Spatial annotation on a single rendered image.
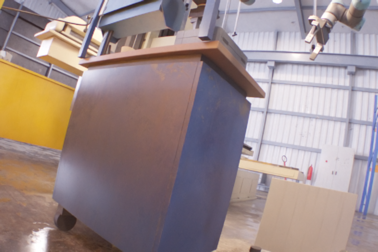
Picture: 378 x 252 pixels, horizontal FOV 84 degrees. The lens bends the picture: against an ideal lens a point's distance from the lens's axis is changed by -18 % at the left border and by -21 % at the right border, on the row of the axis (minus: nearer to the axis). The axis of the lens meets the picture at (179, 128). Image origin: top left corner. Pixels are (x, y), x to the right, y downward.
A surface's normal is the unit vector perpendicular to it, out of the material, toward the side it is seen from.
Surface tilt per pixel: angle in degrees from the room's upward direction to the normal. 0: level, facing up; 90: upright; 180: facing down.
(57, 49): 90
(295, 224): 90
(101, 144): 90
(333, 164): 90
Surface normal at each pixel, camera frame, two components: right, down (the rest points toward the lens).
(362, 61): -0.54, -0.22
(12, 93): 0.81, 0.13
